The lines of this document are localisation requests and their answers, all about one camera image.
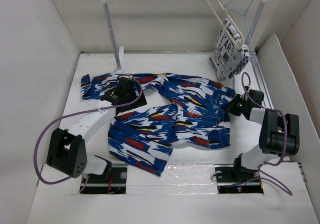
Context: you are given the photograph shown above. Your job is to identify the blue red white patterned trousers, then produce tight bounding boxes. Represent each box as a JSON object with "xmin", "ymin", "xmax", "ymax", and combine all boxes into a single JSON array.
[{"xmin": 79, "ymin": 72, "xmax": 237, "ymax": 178}]

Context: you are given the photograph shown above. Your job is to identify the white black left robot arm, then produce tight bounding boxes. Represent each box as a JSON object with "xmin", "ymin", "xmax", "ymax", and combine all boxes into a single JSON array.
[{"xmin": 46, "ymin": 76, "xmax": 146, "ymax": 182}]

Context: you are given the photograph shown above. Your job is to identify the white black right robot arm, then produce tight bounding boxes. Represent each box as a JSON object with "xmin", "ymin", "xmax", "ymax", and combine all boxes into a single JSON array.
[{"xmin": 222, "ymin": 86, "xmax": 300, "ymax": 182}]

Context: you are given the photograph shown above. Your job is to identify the wooden clothes hanger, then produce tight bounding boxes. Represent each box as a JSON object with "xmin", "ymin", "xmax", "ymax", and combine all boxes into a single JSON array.
[{"xmin": 206, "ymin": 0, "xmax": 244, "ymax": 50}]

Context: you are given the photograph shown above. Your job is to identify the black white newspaper print garment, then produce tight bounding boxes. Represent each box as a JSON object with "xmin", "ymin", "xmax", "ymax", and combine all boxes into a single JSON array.
[{"xmin": 210, "ymin": 20, "xmax": 250, "ymax": 82}]

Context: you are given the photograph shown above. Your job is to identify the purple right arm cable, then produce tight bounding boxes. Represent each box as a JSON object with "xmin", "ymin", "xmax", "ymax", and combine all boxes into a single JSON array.
[{"xmin": 241, "ymin": 72, "xmax": 293, "ymax": 196}]

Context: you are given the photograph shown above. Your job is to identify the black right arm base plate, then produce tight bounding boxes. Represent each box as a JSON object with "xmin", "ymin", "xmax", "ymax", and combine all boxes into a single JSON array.
[{"xmin": 211, "ymin": 164, "xmax": 264, "ymax": 194}]

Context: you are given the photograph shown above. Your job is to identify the light blue wire hanger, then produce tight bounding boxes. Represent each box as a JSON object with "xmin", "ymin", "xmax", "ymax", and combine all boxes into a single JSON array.
[{"xmin": 223, "ymin": 0, "xmax": 258, "ymax": 67}]

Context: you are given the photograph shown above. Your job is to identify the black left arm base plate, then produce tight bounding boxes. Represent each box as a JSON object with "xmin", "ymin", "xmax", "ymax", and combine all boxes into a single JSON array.
[{"xmin": 79, "ymin": 164, "xmax": 128, "ymax": 194}]

